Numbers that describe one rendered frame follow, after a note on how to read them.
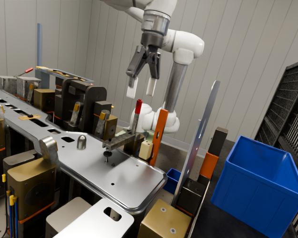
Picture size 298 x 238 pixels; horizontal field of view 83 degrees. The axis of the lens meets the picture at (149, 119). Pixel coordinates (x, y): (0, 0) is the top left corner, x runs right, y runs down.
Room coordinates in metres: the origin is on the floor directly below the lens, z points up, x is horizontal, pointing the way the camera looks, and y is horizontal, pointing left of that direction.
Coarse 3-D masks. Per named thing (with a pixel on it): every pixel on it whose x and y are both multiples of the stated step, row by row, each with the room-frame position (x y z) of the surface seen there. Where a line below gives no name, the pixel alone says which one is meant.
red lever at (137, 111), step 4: (140, 100) 0.62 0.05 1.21; (136, 104) 0.62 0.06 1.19; (140, 104) 0.62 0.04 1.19; (136, 108) 0.62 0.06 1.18; (140, 108) 0.62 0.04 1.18; (136, 112) 0.62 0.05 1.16; (136, 116) 0.62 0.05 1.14; (136, 120) 0.62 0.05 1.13; (132, 124) 0.62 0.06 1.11; (136, 124) 0.62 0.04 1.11; (132, 128) 0.62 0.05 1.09; (132, 132) 0.62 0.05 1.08
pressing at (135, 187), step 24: (0, 96) 0.87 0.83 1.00; (24, 120) 0.66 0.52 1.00; (48, 120) 0.70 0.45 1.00; (72, 144) 0.56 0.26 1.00; (96, 144) 0.59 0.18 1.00; (72, 168) 0.43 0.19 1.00; (96, 168) 0.45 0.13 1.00; (120, 168) 0.48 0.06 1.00; (144, 168) 0.51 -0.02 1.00; (96, 192) 0.36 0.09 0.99; (120, 192) 0.37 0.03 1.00; (144, 192) 0.39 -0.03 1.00
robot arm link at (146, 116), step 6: (144, 108) 1.28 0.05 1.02; (150, 108) 1.32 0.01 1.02; (132, 114) 1.30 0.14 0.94; (144, 114) 1.26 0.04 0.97; (150, 114) 1.28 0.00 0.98; (132, 120) 1.28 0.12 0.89; (138, 120) 1.26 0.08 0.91; (144, 120) 1.26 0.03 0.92; (150, 120) 1.26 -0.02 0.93; (138, 126) 1.26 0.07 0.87; (144, 126) 1.26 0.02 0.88; (150, 126) 1.26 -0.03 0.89; (138, 132) 1.27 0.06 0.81; (144, 132) 1.29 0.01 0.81
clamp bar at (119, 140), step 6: (126, 132) 0.61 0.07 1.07; (114, 138) 0.54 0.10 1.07; (120, 138) 0.55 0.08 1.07; (126, 138) 0.56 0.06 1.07; (132, 138) 0.59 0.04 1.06; (102, 144) 0.49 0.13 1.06; (108, 144) 0.48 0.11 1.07; (114, 144) 0.50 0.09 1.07; (120, 144) 0.53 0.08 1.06; (108, 150) 0.48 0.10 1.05; (108, 156) 0.49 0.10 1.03
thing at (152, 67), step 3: (153, 54) 0.63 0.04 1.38; (156, 54) 0.63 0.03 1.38; (153, 57) 0.63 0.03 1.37; (156, 57) 0.63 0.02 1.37; (156, 60) 0.64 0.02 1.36; (153, 63) 0.65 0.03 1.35; (156, 63) 0.65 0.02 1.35; (150, 66) 0.66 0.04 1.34; (153, 66) 0.65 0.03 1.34; (156, 66) 0.66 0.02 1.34; (150, 69) 0.67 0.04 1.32; (153, 69) 0.66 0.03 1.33; (156, 69) 0.67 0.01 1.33; (150, 72) 0.68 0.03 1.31; (153, 72) 0.67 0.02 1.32; (156, 72) 0.67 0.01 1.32; (153, 75) 0.68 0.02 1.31; (156, 75) 0.68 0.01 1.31; (156, 78) 0.68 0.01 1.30
